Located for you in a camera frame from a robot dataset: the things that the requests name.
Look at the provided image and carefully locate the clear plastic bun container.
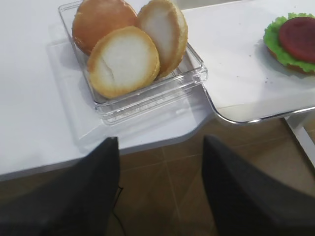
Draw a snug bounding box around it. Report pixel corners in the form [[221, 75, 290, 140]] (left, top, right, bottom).
[[48, 1, 208, 153]]

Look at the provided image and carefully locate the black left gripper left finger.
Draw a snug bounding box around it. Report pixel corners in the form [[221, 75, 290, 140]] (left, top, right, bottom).
[[0, 137, 120, 236]]

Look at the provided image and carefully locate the right bun half cut side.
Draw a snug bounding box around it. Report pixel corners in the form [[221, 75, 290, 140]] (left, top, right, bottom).
[[136, 0, 188, 77]]

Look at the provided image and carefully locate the bun half cut side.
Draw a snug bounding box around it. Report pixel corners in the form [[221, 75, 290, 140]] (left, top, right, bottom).
[[87, 27, 160, 98], [136, 0, 188, 77]]

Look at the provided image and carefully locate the white paper tray liner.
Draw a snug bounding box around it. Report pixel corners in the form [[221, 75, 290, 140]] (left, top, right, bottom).
[[181, 0, 315, 110]]

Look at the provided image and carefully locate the bottom bun under lettuce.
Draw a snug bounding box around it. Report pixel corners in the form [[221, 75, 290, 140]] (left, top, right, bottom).
[[267, 47, 315, 75]]

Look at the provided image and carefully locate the silver metal tray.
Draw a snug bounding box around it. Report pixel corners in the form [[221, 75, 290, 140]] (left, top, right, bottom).
[[181, 0, 315, 126]]

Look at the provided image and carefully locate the red tomato slice on tray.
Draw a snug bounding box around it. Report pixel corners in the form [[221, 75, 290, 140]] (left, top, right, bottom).
[[279, 17, 315, 63]]

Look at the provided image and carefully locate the brown bun top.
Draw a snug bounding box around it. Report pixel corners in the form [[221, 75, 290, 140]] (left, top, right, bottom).
[[72, 0, 137, 56]]

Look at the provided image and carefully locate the green lettuce leaf on tray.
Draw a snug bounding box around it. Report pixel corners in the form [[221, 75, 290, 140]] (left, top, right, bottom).
[[263, 13, 315, 72]]

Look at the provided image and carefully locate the black cable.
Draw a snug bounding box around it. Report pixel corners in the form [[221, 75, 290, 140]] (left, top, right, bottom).
[[112, 185, 128, 236]]

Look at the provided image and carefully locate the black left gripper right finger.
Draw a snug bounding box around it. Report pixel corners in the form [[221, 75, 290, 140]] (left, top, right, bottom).
[[202, 135, 315, 236]]

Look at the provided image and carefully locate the front bun half cut side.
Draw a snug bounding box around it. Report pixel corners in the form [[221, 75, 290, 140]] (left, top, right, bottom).
[[87, 27, 160, 98]]

